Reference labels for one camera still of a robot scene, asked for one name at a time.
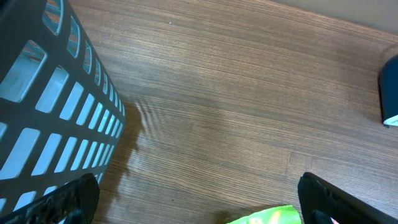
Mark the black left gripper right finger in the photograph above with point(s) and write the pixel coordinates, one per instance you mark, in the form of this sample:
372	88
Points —
322	202

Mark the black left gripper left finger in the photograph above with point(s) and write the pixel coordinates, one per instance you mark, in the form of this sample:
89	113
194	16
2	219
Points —
74	202

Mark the white barcode scanner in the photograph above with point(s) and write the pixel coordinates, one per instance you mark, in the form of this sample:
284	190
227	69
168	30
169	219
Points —
387	83

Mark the grey plastic basket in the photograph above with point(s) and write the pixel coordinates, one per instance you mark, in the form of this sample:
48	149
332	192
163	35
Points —
61	115

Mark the Haribo gummy bag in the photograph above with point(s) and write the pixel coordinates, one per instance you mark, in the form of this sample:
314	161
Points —
285	214

